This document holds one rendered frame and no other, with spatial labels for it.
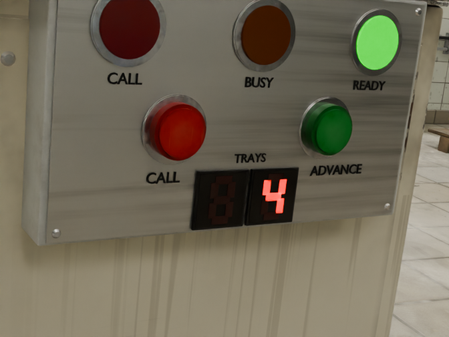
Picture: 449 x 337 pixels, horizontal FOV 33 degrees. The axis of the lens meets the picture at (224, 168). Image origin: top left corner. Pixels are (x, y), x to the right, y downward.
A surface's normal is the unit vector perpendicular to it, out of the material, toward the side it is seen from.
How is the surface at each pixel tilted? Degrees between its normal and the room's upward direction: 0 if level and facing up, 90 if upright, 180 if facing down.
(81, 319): 90
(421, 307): 0
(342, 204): 90
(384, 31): 90
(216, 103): 90
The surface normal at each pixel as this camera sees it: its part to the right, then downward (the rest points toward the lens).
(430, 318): 0.11, -0.97
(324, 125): 0.50, 0.25
